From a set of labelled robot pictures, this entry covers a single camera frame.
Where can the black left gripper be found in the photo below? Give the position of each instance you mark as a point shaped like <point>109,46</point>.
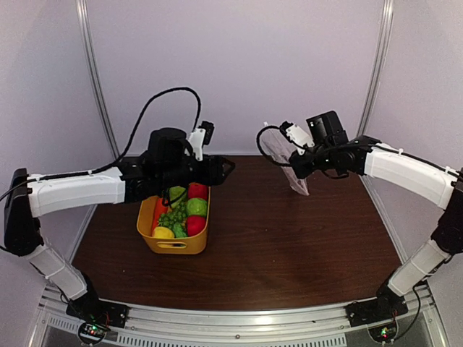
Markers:
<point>212,173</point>

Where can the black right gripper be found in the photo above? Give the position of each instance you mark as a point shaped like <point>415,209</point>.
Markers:
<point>302,170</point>

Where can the red toy apple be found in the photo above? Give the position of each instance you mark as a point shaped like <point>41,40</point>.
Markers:
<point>198,191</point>

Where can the green toy cabbage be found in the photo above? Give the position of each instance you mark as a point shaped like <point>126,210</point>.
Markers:
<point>197,206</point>

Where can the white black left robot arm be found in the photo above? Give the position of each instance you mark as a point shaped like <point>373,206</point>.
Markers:
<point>33,196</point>

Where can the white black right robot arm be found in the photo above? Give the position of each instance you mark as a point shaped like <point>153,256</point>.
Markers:
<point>426,198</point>

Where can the light green toy lettuce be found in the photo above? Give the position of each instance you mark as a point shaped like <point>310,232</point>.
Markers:
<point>177,195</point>

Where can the red toy tomato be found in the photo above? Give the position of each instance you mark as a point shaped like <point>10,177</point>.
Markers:
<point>195,225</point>

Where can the green toy grapes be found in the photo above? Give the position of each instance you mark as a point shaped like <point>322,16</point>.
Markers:
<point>173,216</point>

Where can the orange toy carrot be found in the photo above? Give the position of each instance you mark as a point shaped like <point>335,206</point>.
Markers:
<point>158,211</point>

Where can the green toy broccoli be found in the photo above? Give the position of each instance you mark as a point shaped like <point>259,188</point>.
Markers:
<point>179,231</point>

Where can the yellow plastic basket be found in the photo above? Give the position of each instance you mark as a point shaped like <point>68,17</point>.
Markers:
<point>188,245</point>

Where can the yellow toy lemon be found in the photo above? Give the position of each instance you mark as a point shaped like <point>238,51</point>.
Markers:
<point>161,232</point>

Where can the right controller board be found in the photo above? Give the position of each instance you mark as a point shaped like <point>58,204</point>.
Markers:
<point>383,333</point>

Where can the controller board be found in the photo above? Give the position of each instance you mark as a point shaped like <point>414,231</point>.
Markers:
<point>383,333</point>
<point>91,334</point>

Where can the left controller board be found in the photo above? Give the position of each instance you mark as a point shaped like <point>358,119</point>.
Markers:
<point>91,334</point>

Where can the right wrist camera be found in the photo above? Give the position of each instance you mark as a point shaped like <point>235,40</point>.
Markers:
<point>296,135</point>

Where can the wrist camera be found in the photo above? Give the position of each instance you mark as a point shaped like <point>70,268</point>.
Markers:
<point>296,135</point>
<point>200,137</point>

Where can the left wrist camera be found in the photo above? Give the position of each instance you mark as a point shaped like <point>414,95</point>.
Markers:
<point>200,137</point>

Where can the right aluminium frame post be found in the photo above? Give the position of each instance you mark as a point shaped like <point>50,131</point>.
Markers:
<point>384,37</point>

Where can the aluminium frame post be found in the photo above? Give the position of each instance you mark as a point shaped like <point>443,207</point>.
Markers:
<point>384,37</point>
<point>95,81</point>

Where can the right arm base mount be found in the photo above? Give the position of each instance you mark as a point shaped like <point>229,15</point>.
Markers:
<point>375,310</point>

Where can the aluminium front rail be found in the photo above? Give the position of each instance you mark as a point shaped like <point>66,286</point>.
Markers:
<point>326,325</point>

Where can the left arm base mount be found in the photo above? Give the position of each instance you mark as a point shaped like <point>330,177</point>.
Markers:
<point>100,312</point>

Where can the left aluminium frame post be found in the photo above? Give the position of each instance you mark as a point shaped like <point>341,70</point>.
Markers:
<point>95,81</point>

